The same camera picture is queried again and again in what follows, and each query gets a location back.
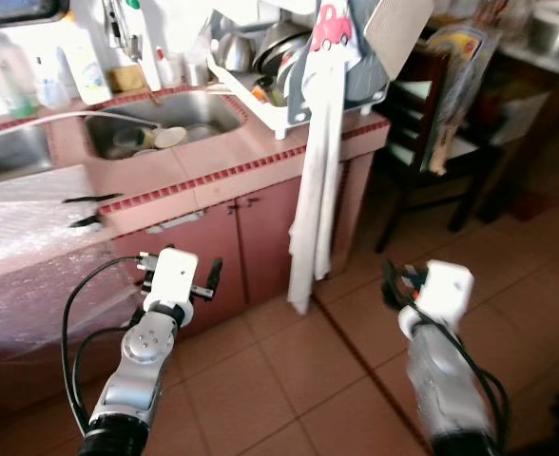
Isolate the steel kitchen faucet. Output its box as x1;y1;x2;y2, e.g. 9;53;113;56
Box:
99;0;145;67

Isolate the white ceramic cup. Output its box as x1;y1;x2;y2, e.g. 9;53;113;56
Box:
154;126;188;150

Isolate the silver cabinet handle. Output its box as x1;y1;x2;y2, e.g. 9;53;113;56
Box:
146;214;204;234

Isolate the dark steel pan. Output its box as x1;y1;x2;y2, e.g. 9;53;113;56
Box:
254;24;311;82

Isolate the dark wooden table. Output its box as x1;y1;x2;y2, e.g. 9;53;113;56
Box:
484;38;559;224

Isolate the white towel red car print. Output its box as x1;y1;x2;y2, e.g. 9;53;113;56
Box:
287;3;354;316

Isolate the clear plastic cup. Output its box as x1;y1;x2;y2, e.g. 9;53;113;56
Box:
34;57;71;110

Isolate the small steel cup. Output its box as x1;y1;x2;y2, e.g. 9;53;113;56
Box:
180;59;210;88

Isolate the dark wooden chair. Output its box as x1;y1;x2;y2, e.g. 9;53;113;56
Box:
370;43;511;256

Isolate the blue-grey drainer tray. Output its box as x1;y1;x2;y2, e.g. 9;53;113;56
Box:
299;0;391;124

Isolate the steel pot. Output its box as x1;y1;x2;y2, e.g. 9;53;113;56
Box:
525;3;559;58

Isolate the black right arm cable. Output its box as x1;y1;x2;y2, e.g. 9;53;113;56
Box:
422;302;511;447

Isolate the white dish rack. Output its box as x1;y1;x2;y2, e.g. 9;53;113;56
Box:
206;8;314;129

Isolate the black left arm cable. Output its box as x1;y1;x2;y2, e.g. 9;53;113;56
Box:
61;253;159;438

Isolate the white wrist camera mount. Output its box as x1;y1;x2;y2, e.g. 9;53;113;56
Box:
414;260;476;329
148;247;201;307

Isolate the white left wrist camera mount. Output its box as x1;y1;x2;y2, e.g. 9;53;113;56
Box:
148;247;201;307

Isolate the clear plastic bag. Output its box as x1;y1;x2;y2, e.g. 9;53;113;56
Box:
425;27;501;179

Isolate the grey textured board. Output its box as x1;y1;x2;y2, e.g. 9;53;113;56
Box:
363;0;434;82

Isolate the steel bowl in rack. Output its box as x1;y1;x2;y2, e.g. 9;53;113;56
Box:
215;33;261;72

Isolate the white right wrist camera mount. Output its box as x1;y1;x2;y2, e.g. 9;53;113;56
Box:
414;260;476;329

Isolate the white detergent bottle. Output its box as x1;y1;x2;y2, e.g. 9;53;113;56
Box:
64;24;114;105

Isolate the clear bubble wrap sheet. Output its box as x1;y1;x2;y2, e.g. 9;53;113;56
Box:
0;166;145;367

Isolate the dark blue tray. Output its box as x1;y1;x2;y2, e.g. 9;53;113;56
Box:
0;0;71;25

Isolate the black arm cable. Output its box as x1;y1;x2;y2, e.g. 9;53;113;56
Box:
61;253;159;438
422;302;511;447

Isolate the yellow sponge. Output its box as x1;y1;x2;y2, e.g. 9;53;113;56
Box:
108;65;149;94

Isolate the pink cabinet door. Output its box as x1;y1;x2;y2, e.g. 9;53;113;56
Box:
113;202;247;335
235;174;311;307

